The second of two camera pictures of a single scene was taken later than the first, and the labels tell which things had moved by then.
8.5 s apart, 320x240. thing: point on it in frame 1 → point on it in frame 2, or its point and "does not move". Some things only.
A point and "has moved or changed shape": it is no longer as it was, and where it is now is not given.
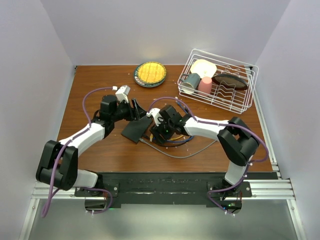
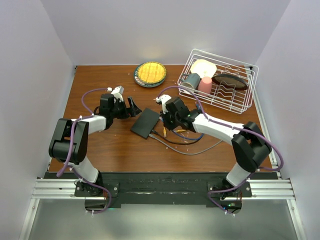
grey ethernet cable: [192, 154] → [154, 137]
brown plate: [230, 81] does not move
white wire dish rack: [224, 82] does not move
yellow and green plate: [150, 74] does not move
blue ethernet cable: [187, 113] has moved or changed shape
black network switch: [134, 130] has moved or changed shape
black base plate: [171, 188] does not move
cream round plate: [203, 68] does not move
